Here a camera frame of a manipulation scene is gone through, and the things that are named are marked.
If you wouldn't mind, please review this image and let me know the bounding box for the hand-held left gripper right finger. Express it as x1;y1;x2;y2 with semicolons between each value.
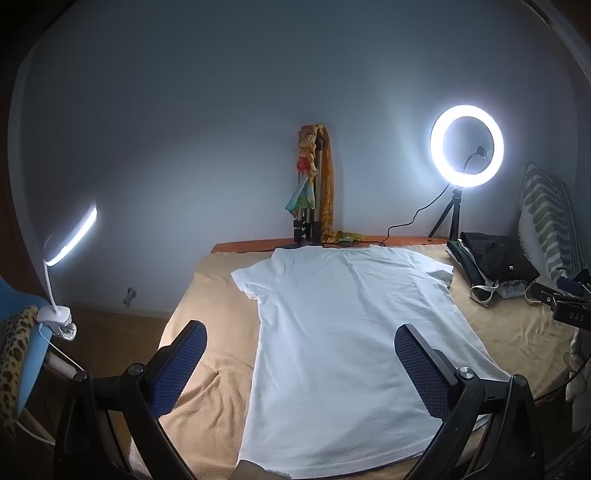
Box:
393;323;552;480

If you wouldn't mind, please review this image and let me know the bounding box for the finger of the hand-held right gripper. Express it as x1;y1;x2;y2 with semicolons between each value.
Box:
537;285;563;307
555;276;588;297

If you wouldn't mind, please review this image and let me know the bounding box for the wooden chair rail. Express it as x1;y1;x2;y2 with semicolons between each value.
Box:
46;354;89;380

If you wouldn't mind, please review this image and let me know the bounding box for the light grey folded cloth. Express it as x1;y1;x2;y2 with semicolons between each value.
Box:
496;281;530;299

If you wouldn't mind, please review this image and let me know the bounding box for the white clip desk lamp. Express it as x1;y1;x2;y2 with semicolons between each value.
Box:
36;203;99;342

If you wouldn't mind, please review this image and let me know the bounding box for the white t-shirt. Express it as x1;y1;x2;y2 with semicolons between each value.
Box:
230;246;513;478

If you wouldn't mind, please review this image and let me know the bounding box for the colourful printed scarf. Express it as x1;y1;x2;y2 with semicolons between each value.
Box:
284;124;324;217

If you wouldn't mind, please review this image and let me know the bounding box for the person's right forearm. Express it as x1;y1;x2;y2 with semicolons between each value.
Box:
566;330;591;433

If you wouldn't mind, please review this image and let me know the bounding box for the leopard print cloth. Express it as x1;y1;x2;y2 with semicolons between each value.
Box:
0;305;40;444

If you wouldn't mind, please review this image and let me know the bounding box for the black folded garment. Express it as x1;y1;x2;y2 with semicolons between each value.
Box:
459;232;541;284

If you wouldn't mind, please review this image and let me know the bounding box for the white ring light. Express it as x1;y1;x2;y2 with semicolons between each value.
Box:
429;104;505;189

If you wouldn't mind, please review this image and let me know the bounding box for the green striped pillow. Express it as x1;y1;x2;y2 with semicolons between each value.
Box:
517;161;585;282

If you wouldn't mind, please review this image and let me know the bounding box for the dark green folded garment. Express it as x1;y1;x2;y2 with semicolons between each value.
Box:
445;240;485;288

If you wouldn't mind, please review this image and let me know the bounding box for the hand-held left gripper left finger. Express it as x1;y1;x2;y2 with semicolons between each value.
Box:
53;320;208;480

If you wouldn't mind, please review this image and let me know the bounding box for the black gooseneck phone holder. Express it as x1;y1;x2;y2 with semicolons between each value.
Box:
462;146;491;174

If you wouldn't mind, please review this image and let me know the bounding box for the beige blanket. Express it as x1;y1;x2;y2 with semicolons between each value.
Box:
129;244;583;480

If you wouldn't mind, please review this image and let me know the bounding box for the black ring light tripod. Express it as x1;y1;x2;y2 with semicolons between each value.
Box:
428;187;464;241

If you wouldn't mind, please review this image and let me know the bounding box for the black power cable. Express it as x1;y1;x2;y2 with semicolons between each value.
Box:
385;182;451;247

